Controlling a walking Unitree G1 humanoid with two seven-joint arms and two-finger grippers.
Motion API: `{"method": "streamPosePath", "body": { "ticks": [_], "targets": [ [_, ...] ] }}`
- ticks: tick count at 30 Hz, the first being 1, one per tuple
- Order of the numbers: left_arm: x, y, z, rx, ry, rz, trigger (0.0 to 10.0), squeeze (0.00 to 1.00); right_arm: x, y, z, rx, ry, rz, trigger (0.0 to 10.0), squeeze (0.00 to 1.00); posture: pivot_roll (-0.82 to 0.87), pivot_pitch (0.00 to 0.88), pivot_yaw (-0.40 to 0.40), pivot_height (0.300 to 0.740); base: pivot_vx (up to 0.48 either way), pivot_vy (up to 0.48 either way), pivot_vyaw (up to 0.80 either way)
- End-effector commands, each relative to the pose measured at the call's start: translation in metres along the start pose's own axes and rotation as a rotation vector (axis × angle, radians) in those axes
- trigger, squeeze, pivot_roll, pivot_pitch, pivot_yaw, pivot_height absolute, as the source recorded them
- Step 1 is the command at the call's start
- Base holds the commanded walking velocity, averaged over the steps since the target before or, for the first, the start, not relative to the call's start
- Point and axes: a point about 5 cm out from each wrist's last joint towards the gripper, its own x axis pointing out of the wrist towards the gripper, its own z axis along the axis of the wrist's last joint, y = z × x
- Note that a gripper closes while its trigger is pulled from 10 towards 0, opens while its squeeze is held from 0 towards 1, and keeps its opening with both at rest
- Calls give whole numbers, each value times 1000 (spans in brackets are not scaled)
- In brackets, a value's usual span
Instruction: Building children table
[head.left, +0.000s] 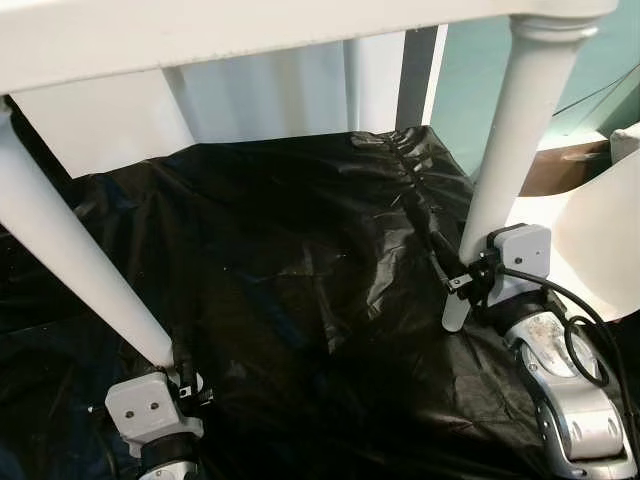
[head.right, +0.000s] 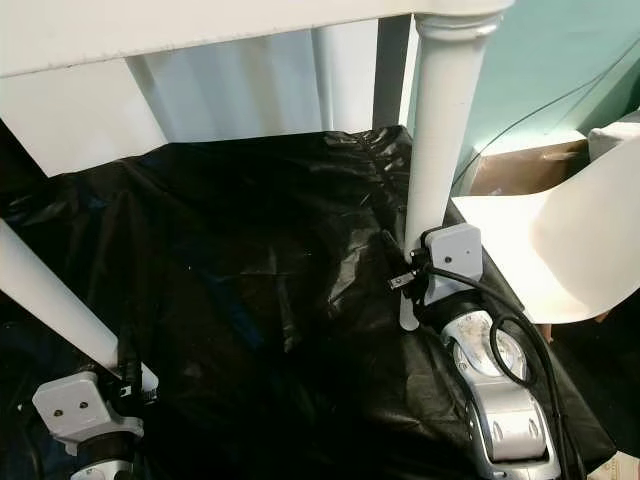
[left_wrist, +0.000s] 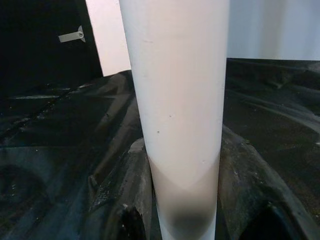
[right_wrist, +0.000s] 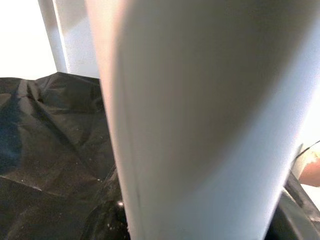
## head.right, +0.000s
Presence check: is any black plastic cover sheet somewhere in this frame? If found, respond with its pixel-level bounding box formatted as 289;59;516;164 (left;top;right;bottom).
0;125;621;480

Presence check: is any light grey cushion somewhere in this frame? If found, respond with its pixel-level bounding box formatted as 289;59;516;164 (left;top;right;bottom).
588;110;640;161

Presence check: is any white plastic shell chair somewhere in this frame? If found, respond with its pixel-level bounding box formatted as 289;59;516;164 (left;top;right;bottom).
450;135;640;326

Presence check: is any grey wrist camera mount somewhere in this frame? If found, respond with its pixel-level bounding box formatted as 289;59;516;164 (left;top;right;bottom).
32;372;143;447
420;223;484;307

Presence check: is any white shoe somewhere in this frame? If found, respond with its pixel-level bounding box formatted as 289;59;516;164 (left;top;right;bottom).
605;455;640;480

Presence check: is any large white board panel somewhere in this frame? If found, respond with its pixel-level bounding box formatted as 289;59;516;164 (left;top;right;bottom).
0;18;383;177

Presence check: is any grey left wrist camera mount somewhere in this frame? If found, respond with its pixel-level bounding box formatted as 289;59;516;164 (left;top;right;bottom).
32;372;143;447

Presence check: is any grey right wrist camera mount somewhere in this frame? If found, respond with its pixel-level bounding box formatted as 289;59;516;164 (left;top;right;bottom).
420;223;484;307

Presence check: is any thin black wall cable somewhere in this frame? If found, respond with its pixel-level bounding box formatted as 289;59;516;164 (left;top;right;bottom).
453;40;640;191

